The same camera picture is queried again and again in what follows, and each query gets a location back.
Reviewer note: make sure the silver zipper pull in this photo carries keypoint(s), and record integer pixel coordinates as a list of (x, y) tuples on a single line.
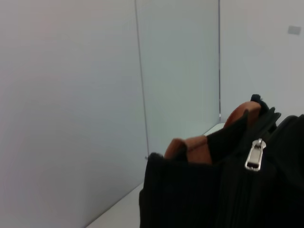
[(254, 156)]

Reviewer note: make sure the grey tape patch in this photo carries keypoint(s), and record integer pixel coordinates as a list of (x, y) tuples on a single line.
[(294, 30)]

